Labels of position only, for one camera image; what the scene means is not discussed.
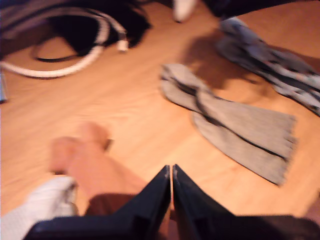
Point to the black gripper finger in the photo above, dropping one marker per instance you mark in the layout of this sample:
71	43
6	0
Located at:
195	202
150	205

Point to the grey frilled cuff sock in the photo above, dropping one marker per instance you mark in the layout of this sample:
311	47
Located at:
250	120
237	152

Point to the white ribbed sock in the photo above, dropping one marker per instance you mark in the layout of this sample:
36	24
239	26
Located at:
37	205

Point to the black fabric pouch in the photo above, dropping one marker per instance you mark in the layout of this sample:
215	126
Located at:
82	32

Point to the black leather case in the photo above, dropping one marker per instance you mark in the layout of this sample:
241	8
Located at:
237	6

